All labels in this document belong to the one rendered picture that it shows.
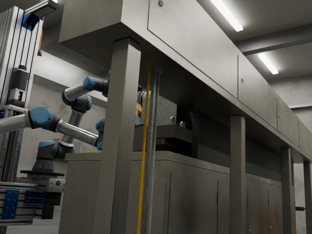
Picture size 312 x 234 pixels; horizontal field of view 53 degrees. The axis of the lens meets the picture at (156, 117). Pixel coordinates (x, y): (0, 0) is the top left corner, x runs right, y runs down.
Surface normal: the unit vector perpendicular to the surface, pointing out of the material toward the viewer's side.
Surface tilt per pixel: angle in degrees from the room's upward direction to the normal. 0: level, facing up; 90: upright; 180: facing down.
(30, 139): 90
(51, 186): 90
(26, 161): 90
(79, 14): 90
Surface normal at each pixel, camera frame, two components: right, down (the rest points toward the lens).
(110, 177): -0.57, -0.24
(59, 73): 0.81, -0.09
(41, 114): 0.27, -0.25
